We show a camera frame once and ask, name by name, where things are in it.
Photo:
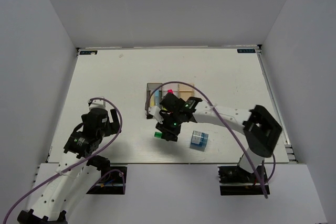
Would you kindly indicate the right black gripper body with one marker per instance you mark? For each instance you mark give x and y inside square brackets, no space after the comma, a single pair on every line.
[171,124]

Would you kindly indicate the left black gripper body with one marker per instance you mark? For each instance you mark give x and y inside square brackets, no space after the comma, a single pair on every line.
[111,128]

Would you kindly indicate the green cap highlighter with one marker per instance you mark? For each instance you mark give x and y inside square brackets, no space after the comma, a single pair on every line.
[160,135]

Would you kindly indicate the blue staple box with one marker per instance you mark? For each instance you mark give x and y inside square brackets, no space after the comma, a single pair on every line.
[199,140]

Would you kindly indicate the cream eraser stick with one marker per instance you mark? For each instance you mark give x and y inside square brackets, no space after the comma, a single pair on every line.
[152,101]

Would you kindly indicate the blue eraser stick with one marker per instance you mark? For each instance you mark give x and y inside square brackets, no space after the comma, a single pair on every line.
[157,98]

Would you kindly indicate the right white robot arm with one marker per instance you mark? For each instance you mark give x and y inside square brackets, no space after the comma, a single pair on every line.
[259,127]

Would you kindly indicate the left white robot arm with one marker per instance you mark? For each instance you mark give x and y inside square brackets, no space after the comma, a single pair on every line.
[80,168]

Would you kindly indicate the dark grey plastic bin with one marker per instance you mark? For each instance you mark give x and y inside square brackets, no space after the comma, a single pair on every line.
[149,89]

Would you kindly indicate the orange translucent plastic bin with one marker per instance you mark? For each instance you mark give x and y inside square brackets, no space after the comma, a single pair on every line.
[185,91]

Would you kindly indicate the clear plastic bin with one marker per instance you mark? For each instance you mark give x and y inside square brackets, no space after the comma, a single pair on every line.
[172,86]

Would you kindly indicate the left blue table label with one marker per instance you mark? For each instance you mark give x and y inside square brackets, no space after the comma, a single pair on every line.
[88,52]

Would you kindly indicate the blue table label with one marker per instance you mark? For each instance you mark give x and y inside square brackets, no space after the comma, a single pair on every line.
[88,52]
[246,51]

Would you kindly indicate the right blue table label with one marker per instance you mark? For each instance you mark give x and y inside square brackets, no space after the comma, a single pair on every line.
[246,51]

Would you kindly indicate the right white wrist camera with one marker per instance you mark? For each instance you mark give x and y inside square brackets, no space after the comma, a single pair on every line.
[154,113]

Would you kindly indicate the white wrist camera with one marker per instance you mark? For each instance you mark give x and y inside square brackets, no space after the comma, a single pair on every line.
[154,113]
[96,104]

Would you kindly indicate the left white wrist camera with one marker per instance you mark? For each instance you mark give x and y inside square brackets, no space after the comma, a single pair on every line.
[96,104]

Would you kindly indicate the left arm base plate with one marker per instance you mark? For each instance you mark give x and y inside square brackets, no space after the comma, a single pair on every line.
[112,181]

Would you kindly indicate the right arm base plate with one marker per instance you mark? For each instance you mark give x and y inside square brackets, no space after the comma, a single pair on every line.
[234,181]

